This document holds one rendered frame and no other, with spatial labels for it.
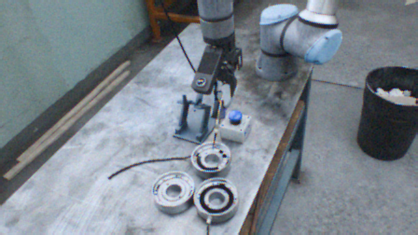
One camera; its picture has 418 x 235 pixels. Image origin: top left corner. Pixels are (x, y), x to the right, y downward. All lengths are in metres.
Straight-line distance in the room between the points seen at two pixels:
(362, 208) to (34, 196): 1.46
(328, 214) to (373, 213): 0.21
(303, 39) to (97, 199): 0.72
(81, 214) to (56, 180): 0.15
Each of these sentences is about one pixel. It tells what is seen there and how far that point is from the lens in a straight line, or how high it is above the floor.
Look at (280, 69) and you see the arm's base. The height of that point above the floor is 0.84.
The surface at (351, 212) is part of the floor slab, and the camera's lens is 1.85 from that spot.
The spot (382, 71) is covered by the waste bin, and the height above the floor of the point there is 0.40.
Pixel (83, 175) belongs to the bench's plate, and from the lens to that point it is 1.01.
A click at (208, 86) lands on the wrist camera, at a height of 1.05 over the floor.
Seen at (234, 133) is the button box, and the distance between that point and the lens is 0.96.
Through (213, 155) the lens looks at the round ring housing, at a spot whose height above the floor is 0.82.
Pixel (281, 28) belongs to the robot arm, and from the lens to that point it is 1.10.
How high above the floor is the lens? 1.50
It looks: 41 degrees down
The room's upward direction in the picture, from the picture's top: 7 degrees counter-clockwise
